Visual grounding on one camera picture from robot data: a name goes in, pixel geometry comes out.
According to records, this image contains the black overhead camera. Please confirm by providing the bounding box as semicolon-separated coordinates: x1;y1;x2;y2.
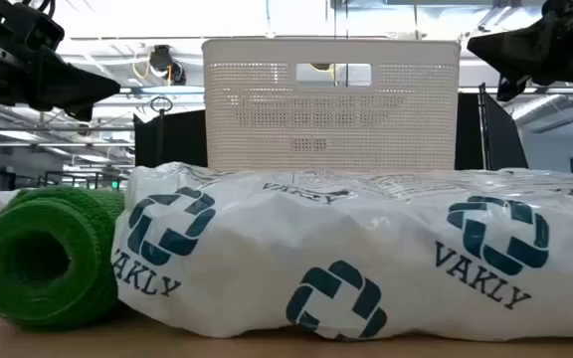
147;44;187;87

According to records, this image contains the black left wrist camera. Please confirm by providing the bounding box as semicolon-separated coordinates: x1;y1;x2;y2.
0;0;66;51

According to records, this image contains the white Vakly printed packet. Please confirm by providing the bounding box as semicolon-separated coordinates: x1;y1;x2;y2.
110;161;573;345

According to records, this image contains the white perforated plastic basket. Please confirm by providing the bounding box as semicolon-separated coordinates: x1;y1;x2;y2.
201;38;462;173

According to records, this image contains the narrow black divider panel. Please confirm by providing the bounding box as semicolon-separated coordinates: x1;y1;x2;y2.
479;82;530;171

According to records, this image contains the green bandage roll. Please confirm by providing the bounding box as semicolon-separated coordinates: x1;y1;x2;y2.
0;186;127;333

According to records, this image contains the silver ventilation duct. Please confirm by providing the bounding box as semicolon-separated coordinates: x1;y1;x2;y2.
509;93;573;134

